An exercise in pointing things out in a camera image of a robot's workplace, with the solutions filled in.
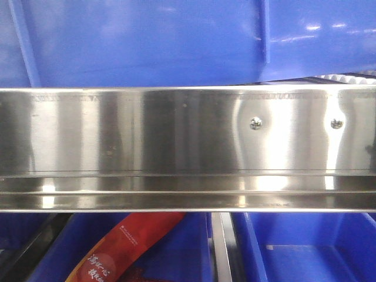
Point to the large blue plastic bin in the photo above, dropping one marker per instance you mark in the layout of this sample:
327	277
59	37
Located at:
181	43

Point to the lower left blue bin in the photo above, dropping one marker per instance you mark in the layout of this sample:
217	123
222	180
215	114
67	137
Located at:
182	255

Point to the lower right blue bin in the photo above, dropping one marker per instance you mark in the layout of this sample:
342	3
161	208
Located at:
306	246

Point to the red snack package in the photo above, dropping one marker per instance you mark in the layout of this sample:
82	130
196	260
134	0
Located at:
112	255

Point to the white roller track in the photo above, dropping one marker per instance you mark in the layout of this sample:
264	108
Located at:
365	77

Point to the stainless steel shelf rail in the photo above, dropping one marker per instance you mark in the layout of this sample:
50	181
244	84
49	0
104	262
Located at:
188	149

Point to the left rail screw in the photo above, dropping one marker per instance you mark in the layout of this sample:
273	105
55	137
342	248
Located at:
255	123

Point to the rail screw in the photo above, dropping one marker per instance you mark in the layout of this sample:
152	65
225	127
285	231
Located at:
255	123
336	123

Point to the steel divider post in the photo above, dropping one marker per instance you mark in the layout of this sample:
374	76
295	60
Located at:
221	235

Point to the right rail screw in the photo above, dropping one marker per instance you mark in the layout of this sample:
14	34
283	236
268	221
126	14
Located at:
336	123

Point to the black frame bar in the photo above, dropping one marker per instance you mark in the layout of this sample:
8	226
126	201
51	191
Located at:
25	239

